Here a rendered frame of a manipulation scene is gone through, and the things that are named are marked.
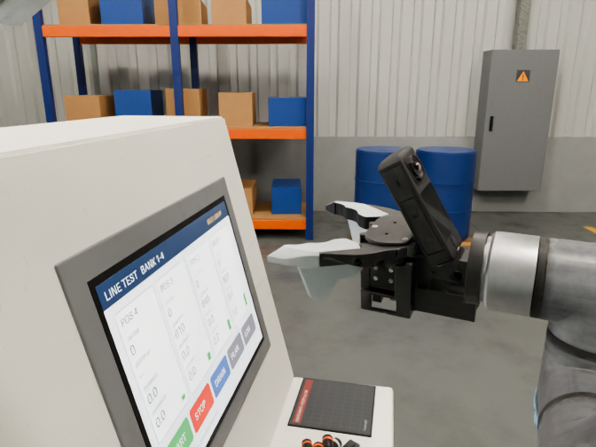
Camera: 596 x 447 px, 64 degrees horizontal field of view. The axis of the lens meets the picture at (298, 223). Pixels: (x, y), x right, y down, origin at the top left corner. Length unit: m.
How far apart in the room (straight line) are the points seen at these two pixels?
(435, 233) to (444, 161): 4.29
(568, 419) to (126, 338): 0.42
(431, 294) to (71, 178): 0.38
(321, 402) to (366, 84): 5.60
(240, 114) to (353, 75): 1.82
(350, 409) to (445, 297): 0.58
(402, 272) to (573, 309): 0.15
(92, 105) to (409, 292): 5.31
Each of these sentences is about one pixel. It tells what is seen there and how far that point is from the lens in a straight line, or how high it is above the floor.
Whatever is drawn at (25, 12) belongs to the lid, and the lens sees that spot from 0.28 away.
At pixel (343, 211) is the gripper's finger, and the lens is 0.58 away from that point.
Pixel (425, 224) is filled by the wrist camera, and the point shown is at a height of 1.48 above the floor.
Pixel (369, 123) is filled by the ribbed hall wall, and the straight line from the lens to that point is 6.46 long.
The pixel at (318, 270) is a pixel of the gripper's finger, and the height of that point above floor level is 1.43.
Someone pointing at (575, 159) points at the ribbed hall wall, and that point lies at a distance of 7.31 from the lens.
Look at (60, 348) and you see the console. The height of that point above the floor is 1.38.
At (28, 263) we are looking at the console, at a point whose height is 1.46.
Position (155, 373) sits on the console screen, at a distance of 0.61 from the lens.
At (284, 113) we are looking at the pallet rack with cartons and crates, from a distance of 5.20.
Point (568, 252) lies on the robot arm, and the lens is 0.47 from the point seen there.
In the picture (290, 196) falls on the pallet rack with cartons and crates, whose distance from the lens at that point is 5.37.
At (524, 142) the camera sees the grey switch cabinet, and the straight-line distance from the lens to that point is 6.65.
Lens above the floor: 1.60
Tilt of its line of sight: 16 degrees down
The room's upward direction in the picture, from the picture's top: straight up
